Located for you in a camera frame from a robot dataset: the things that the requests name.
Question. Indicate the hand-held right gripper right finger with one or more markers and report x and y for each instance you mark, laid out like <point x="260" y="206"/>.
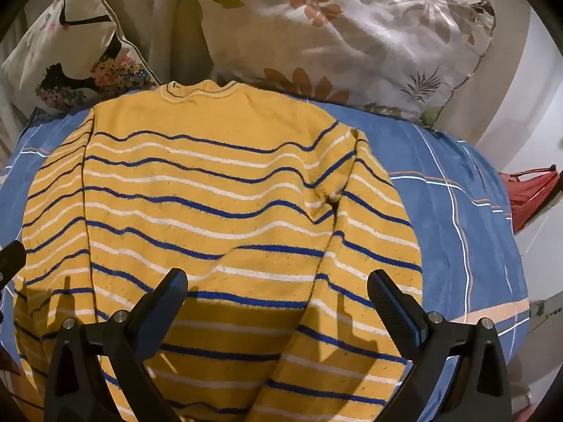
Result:
<point x="396" y="307"/>

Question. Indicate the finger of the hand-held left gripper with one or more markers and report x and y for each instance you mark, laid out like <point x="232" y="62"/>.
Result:
<point x="11" y="261"/>

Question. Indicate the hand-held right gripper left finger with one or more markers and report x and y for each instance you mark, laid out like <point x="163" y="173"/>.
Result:
<point x="177" y="283"/>

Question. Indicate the yellow striped knit sweater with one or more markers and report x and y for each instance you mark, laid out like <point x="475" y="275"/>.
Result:
<point x="211" y="193"/>

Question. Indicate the blue checked blanket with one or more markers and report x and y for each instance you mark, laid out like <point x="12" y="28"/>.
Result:
<point x="453" y="211"/>

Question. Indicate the red cloth bag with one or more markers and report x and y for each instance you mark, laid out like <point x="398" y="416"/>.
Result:
<point x="530" y="195"/>

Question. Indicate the figure print cushion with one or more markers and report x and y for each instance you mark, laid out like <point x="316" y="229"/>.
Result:
<point x="66" y="48"/>

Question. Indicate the beige padded headboard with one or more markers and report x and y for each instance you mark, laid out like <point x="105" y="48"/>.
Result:
<point x="171" y="30"/>

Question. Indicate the leaf print pillow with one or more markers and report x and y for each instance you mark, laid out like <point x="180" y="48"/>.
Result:
<point x="352" y="39"/>

